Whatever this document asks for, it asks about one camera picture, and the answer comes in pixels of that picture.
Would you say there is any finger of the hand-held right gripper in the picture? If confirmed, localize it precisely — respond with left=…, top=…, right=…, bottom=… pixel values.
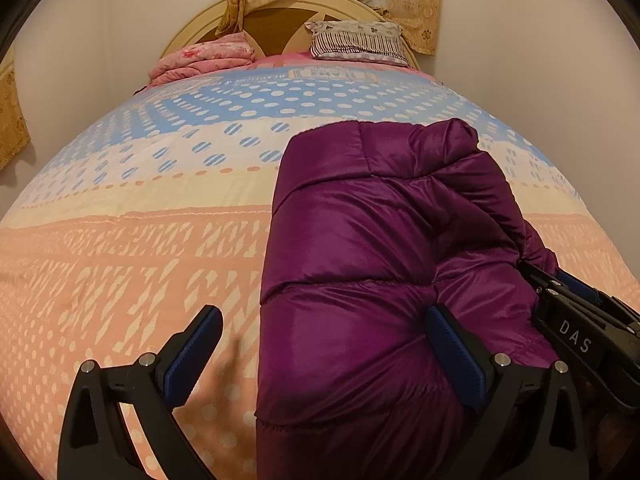
left=519, top=259, right=567, bottom=297
left=555, top=267, right=640, bottom=320

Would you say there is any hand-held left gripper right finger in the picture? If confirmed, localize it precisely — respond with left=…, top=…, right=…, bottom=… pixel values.
left=424, top=304, right=591, bottom=480

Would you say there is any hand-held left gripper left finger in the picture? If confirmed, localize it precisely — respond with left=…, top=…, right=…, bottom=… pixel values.
left=56, top=305, right=224, bottom=480

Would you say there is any purple puffer jacket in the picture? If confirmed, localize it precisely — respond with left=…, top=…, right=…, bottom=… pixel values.
left=254, top=118, right=561, bottom=480

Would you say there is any dotted pastel bedspread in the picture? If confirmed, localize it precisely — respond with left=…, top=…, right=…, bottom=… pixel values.
left=0, top=62, right=640, bottom=480

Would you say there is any pink folded blanket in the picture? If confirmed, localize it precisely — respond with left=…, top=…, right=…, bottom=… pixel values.
left=149, top=31, right=259, bottom=87

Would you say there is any striped floral pillow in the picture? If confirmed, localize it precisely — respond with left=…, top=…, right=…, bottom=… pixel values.
left=305, top=20, right=409, bottom=67

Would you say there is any cream wooden headboard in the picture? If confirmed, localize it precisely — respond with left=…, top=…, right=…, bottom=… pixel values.
left=159, top=0, right=422, bottom=70

